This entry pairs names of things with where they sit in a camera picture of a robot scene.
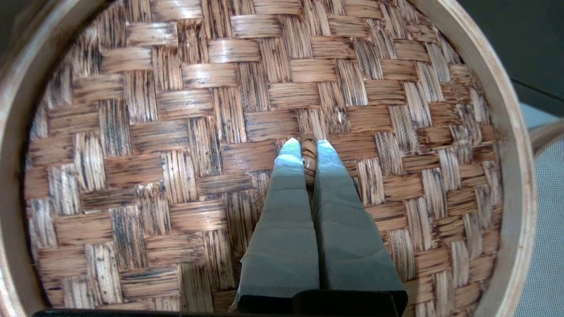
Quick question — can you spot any woven bamboo steamer lid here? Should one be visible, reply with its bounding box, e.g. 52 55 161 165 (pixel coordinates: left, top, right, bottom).
0 0 537 317

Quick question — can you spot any small bamboo steamer basket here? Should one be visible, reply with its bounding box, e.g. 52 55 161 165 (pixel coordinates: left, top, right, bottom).
527 120 564 157

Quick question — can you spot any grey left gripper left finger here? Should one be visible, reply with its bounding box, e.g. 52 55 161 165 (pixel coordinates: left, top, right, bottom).
229 137 320 314

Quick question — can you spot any white steamer liner cloth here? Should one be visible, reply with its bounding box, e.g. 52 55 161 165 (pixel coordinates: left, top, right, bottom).
513 137 564 317

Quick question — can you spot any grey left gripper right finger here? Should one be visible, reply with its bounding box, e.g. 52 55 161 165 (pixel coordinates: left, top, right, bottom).
311 139 408 316

